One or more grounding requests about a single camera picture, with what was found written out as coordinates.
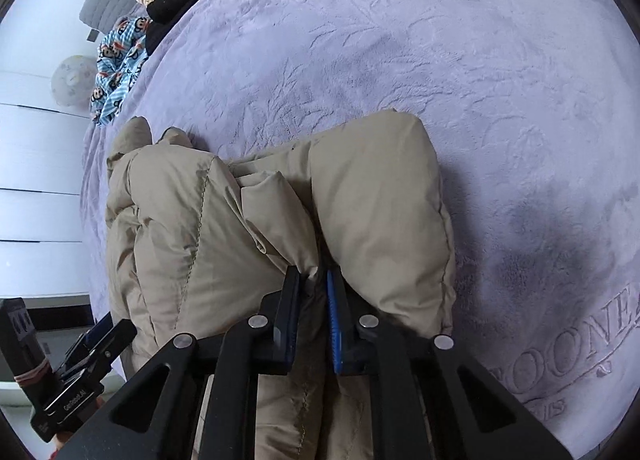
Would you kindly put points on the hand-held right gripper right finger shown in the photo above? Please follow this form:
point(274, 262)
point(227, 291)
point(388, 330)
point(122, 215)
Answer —
point(334, 325)

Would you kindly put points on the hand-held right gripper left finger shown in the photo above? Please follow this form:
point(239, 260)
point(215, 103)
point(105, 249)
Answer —
point(289, 320)

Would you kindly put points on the white wardrobe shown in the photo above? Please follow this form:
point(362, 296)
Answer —
point(35, 190)

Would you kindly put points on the white patterned ball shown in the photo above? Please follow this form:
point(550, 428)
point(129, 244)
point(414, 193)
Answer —
point(74, 80)

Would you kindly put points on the beige puffer jacket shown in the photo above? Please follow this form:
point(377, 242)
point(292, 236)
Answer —
point(210, 220)

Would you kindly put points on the purple embossed blanket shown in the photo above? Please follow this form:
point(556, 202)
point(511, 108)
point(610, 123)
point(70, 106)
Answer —
point(400, 40)

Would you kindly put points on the blue monkey print cloth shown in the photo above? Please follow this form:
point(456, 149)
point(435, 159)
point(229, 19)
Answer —
point(117, 70)

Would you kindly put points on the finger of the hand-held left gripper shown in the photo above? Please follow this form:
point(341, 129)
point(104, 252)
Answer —
point(117, 340)
point(97, 332)

